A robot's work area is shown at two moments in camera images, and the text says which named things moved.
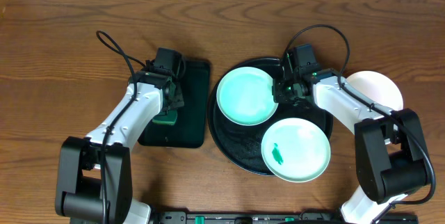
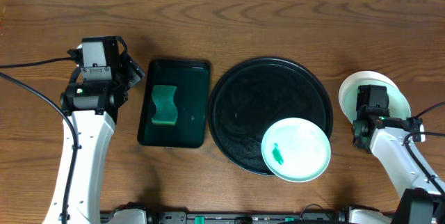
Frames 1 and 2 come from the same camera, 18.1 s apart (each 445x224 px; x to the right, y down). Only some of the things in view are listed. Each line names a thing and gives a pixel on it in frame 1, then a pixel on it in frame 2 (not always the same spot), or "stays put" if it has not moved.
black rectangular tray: x=190 y=129 stays put
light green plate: x=295 y=149 stays put
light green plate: x=245 y=96 -> x=398 y=104
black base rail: x=302 y=217 stays put
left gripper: x=174 y=98 -> x=131 y=69
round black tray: x=243 y=144 stays put
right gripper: x=277 y=92 -> x=366 y=148
